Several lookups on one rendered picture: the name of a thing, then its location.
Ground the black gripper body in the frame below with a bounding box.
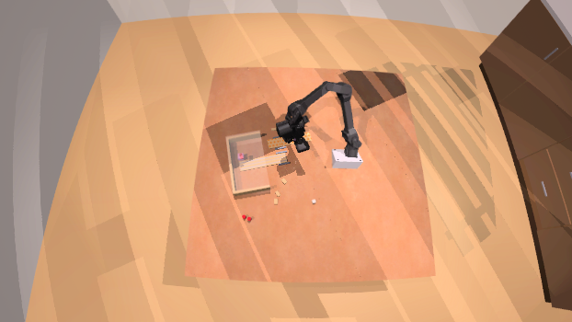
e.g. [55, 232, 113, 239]
[293, 129, 310, 153]

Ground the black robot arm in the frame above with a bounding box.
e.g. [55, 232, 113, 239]
[276, 81, 362, 158]

